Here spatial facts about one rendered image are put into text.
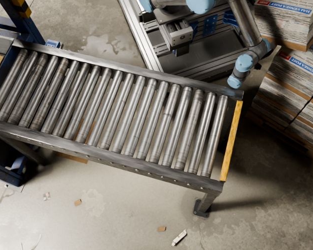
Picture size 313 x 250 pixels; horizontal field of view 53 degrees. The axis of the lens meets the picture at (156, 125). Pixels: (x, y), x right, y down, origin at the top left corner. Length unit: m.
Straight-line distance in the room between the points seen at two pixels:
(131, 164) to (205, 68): 1.15
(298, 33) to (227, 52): 0.91
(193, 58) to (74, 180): 1.29
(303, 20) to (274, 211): 1.30
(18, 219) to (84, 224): 0.48
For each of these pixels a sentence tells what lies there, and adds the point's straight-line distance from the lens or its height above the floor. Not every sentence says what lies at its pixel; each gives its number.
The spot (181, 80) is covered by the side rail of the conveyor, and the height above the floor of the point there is 0.80.
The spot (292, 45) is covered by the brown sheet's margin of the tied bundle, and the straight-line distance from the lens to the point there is 1.81.
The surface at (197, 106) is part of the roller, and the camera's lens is 1.65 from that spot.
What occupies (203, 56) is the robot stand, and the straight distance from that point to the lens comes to 2.52.
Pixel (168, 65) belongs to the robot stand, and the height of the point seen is 0.21.
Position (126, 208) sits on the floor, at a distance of 2.32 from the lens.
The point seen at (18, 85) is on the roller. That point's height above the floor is 0.80.
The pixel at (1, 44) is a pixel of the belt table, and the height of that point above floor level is 0.80.
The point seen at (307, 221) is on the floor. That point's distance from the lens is 2.47.
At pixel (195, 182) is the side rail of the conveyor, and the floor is 0.80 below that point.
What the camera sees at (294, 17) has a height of 1.07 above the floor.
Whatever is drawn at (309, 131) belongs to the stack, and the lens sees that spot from 2.29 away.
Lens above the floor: 2.28
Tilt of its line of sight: 68 degrees down
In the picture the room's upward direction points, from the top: 7 degrees counter-clockwise
